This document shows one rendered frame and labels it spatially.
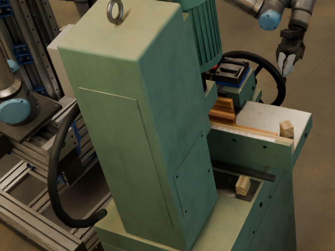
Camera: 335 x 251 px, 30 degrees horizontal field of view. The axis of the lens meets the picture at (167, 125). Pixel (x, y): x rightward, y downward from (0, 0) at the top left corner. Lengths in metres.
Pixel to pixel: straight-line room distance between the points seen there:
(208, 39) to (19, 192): 1.57
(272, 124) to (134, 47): 0.77
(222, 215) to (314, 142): 1.36
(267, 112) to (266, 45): 1.78
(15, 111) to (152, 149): 0.77
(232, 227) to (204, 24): 0.61
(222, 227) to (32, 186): 1.35
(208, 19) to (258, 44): 2.14
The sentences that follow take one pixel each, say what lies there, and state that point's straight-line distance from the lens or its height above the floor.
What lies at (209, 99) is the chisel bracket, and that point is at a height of 1.04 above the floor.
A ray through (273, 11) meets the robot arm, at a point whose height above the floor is 1.02.
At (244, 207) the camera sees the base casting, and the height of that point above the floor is 0.80.
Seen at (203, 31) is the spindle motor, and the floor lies 1.33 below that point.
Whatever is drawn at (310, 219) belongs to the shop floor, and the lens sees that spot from 2.89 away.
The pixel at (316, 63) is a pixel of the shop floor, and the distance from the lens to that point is 3.66.
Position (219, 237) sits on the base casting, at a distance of 1.87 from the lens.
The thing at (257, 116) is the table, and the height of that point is 0.90.
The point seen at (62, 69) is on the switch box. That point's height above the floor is 1.42.
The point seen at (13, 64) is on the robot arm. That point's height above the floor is 1.05.
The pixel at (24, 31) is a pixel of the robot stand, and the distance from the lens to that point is 2.43.
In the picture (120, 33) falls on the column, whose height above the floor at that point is 1.52.
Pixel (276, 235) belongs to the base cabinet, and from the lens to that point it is 2.29.
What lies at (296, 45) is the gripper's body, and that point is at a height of 0.90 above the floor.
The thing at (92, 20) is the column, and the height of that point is 1.52.
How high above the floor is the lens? 2.31
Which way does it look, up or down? 43 degrees down
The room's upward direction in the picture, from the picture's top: 14 degrees counter-clockwise
